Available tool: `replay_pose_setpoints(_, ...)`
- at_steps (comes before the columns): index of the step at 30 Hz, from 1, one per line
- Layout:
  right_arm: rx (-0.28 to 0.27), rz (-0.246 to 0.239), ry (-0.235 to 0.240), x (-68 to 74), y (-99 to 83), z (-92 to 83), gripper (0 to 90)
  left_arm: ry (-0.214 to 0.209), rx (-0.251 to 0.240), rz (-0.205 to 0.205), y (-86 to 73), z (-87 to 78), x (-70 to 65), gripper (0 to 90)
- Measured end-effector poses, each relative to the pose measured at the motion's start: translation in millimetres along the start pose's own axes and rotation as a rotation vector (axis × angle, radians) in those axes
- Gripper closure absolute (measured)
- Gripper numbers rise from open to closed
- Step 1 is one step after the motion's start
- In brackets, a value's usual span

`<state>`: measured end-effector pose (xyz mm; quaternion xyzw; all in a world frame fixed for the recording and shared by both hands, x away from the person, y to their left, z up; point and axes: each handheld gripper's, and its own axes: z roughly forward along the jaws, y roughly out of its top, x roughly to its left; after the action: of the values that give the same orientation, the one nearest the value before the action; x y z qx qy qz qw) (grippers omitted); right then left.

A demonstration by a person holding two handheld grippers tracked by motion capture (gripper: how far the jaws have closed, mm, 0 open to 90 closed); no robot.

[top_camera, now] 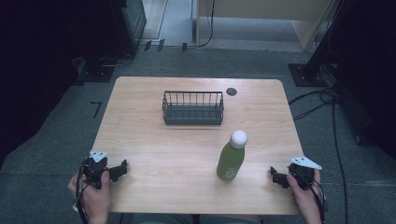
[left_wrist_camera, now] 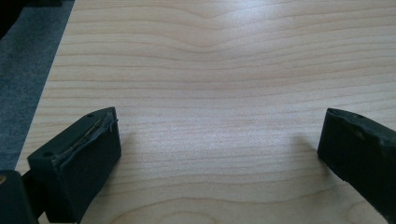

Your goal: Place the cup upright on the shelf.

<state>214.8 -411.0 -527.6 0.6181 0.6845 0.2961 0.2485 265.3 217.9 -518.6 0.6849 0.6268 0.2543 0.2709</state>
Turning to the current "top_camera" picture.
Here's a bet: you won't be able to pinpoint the black equipment cabinet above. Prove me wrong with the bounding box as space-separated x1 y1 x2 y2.
106 0 148 59

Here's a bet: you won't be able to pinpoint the right hand-held gripper cable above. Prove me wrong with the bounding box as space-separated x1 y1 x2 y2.
295 172 328 224

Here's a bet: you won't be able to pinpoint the person's right hand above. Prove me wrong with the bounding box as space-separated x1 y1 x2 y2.
286 169 322 217

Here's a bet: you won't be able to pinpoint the hand-held gripper cable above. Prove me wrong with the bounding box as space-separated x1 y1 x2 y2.
295 172 328 224
74 158 92 224

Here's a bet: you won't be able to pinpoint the green bottle with white cap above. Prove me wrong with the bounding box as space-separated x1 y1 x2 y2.
216 129 249 182

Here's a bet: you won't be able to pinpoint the black wire basket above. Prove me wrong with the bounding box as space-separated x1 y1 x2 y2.
162 90 225 126

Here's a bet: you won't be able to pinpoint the person's left hand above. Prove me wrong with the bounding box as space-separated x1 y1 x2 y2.
67 170 113 224

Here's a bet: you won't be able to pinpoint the left hand-held gripper cable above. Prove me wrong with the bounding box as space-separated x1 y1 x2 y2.
74 158 92 224

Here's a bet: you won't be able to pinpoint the grey curved floor cable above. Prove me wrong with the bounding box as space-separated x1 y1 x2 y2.
98 54 135 68

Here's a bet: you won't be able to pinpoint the black stand base plate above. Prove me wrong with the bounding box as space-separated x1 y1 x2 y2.
287 63 329 88

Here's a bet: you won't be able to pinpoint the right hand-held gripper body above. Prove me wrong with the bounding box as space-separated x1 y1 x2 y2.
287 155 323 191

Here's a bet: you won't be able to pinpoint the person's legs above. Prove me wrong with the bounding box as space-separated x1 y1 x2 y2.
133 213 262 224

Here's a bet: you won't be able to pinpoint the black hanging cable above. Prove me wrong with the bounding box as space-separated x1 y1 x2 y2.
196 0 217 49

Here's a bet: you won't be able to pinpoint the black slanted stand pole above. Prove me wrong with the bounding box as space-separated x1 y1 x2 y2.
303 0 351 80

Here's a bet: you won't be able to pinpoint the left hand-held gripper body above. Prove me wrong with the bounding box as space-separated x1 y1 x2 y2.
81 149 110 190

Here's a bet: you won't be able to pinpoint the looped black floor cables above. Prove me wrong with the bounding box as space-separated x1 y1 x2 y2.
288 87 339 122

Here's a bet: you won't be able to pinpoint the dark flat stand base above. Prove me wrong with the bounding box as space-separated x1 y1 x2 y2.
76 63 116 84

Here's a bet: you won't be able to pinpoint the light wooden cabinet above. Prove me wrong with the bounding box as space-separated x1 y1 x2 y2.
195 0 339 52

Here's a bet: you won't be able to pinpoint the long black floor cable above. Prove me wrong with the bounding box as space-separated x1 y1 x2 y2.
330 99 349 224

